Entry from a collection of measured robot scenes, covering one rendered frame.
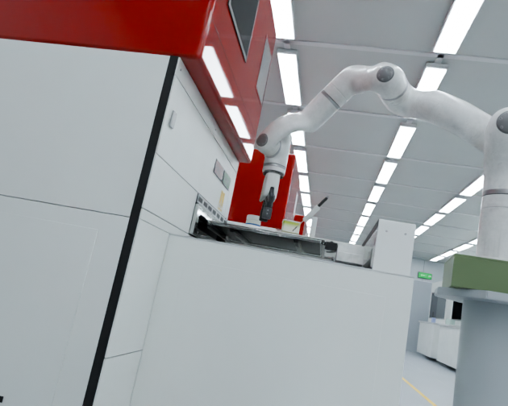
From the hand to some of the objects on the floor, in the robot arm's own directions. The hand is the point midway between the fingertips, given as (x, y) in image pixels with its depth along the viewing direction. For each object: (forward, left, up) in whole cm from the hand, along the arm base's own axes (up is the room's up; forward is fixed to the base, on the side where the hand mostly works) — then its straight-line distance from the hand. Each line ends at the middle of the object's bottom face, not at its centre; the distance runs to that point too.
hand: (265, 215), depth 162 cm
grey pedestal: (-85, +15, -98) cm, 130 cm away
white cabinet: (-14, -4, -99) cm, 100 cm away
